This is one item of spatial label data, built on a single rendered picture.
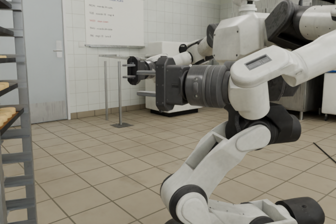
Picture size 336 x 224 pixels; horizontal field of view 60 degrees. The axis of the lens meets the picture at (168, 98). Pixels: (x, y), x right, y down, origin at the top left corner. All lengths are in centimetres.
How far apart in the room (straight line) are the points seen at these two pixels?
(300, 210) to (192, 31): 514
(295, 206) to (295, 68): 90
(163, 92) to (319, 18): 42
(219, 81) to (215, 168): 57
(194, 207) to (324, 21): 68
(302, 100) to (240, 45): 381
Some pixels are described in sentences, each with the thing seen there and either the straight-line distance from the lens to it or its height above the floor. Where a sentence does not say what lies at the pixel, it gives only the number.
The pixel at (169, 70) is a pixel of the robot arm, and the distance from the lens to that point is 62.
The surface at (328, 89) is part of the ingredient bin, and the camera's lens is 488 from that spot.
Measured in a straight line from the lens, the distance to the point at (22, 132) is 120.
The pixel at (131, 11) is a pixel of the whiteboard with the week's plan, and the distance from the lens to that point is 525.
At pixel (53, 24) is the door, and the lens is 467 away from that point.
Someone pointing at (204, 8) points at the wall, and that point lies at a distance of 649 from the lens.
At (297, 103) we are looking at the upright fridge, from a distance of 480.
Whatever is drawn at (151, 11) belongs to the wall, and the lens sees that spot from 551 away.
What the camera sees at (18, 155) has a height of 60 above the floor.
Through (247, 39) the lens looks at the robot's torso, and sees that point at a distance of 99.
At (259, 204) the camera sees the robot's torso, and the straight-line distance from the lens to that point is 143.
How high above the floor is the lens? 97
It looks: 8 degrees down
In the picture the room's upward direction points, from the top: straight up
